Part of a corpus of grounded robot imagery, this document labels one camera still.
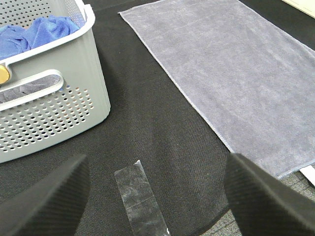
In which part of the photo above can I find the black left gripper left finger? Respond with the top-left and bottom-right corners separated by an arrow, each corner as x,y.
0,154 -> 90,236

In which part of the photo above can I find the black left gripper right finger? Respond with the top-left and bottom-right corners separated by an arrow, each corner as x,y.
224,153 -> 315,236

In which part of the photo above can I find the grey towel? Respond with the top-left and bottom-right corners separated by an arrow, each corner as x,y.
120,0 -> 315,178

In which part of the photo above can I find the blue towel in basket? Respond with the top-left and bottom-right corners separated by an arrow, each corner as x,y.
0,15 -> 80,59

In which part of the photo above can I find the clear tape strip left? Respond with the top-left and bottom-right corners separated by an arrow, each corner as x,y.
114,160 -> 170,236

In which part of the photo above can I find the grey perforated laundry basket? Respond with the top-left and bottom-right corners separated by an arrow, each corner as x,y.
0,0 -> 111,162

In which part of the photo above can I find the black fabric table mat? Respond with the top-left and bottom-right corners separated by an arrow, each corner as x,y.
0,0 -> 315,236

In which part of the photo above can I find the wooden basket handle knob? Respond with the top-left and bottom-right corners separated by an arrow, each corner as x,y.
0,65 -> 10,85

